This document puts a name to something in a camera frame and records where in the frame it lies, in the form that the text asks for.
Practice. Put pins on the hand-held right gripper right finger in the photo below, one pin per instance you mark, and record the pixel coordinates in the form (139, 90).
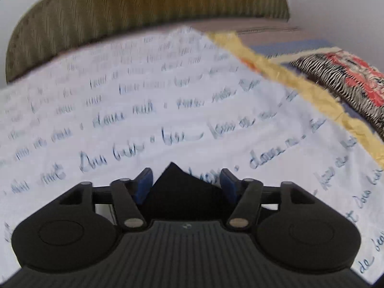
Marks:
(227, 183)

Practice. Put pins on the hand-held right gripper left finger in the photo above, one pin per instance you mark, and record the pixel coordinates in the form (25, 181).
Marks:
(144, 183)

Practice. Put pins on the black pants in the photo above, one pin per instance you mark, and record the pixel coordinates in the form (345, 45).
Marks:
(180, 193)

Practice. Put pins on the white script-printed blanket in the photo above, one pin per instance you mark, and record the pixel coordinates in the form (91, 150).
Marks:
(150, 117)

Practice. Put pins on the zebra floral patterned cloth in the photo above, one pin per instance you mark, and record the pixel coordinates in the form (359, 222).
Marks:
(345, 75)

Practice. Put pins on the striped bed sheet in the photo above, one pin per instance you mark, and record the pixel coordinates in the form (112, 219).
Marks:
(258, 25)

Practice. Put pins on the olive padded headboard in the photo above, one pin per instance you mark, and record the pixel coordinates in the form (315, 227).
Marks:
(135, 3)

